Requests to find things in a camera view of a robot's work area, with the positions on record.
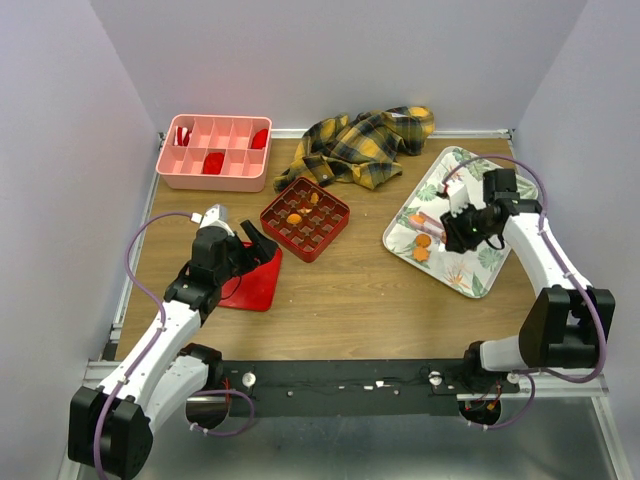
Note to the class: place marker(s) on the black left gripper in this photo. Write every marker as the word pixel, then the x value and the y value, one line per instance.
pixel 260 252

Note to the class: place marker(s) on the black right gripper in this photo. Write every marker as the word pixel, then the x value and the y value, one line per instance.
pixel 454 231

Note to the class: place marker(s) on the pink tongs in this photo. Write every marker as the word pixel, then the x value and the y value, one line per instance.
pixel 425 224

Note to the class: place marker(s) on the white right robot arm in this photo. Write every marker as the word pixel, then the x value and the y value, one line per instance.
pixel 565 332

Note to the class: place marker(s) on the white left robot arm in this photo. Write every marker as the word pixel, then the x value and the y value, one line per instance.
pixel 112 425

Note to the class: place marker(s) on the red box lid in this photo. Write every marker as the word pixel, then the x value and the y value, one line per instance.
pixel 254 291

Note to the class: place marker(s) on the red cookie box with tray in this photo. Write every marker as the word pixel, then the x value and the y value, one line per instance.
pixel 316 231

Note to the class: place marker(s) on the floral serving tray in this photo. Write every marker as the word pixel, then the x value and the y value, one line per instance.
pixel 471 274

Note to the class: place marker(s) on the red item lower compartment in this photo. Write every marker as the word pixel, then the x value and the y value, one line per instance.
pixel 213 163

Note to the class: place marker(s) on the red item compartment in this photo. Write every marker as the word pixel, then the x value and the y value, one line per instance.
pixel 213 163
pixel 259 140

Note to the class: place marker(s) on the pink divided organizer box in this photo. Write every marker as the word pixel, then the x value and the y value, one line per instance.
pixel 244 169

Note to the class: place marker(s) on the red item upper compartment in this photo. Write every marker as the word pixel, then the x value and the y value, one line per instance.
pixel 259 140

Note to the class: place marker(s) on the yellow plaid shirt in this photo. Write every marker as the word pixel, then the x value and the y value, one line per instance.
pixel 362 150

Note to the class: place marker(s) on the red white striped item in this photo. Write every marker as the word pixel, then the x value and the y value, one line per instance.
pixel 182 136

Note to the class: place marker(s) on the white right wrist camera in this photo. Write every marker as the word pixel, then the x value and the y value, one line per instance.
pixel 456 193

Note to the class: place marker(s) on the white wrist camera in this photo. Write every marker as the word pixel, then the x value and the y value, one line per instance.
pixel 456 193
pixel 215 216

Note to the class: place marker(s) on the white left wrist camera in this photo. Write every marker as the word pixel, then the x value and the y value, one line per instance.
pixel 215 216

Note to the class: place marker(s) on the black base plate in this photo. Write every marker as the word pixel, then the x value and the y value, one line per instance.
pixel 331 388

